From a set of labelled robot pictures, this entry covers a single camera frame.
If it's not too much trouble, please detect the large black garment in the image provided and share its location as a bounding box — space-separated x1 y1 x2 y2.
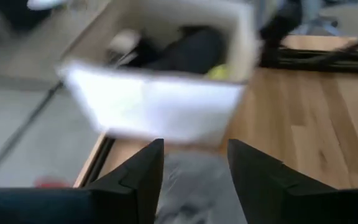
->
126 26 229 75

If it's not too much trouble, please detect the grey table frame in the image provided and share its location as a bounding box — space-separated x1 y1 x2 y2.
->
290 0 341 37

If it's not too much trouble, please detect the beige fabric bin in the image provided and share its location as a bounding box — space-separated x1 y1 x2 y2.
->
56 0 262 147

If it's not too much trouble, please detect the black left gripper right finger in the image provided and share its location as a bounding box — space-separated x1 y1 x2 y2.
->
227 139 336 224

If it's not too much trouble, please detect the yellow garment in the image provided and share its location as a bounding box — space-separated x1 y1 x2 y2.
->
205 63 231 80

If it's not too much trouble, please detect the light grey garment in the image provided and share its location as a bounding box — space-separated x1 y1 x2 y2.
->
154 149 249 224

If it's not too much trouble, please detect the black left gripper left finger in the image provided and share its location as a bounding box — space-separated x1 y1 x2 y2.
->
85 139 165 224

